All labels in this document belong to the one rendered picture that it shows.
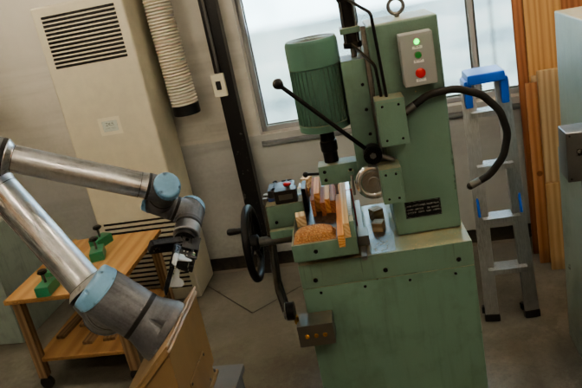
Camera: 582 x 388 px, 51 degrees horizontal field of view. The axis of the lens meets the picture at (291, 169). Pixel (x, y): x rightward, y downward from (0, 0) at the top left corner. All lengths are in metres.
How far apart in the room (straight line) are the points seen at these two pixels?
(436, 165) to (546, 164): 1.34
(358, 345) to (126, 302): 0.84
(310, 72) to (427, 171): 0.51
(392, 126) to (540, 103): 1.45
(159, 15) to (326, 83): 1.60
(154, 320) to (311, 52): 0.94
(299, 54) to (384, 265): 0.75
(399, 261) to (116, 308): 0.90
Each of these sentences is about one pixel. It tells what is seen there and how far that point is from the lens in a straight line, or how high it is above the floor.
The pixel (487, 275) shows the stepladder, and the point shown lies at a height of 0.23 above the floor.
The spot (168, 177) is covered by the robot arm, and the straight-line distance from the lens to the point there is 2.01.
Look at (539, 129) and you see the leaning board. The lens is 3.32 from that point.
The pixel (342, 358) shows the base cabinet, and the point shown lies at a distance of 2.24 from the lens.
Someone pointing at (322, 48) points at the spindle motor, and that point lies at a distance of 1.98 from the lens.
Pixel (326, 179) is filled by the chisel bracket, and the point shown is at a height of 1.02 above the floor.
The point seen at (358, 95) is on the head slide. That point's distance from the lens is 2.01.
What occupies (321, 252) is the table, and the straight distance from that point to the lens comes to 1.97.
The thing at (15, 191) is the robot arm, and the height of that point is 1.24.
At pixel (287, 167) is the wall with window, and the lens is 3.62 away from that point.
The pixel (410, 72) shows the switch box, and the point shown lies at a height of 1.37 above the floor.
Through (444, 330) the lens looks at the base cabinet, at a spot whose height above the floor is 0.48.
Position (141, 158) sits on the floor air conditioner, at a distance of 3.50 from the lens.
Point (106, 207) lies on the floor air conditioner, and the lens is 3.70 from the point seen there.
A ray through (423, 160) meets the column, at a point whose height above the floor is 1.06.
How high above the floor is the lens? 1.72
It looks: 18 degrees down
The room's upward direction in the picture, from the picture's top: 11 degrees counter-clockwise
